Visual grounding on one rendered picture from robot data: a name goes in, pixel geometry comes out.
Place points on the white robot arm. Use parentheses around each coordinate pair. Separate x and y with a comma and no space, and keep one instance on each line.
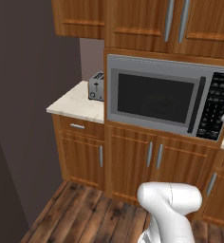
(167,205)

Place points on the wooden base cupboard door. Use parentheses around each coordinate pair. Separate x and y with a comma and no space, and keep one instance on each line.
(220,202)
(186,167)
(80,161)
(129,164)

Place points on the microwave door with dark window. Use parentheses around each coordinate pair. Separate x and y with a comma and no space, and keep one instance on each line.
(155,96)

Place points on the silver microwave oven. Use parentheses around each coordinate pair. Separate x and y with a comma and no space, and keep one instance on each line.
(155,65)

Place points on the wooden drawer front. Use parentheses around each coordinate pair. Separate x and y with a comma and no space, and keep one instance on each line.
(91,126)
(223,159)

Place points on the silver toaster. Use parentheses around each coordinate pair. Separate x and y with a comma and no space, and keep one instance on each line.
(96,88)

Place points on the wooden wall cupboard door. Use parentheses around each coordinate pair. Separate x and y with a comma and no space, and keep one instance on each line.
(80,19)
(212,22)
(136,22)

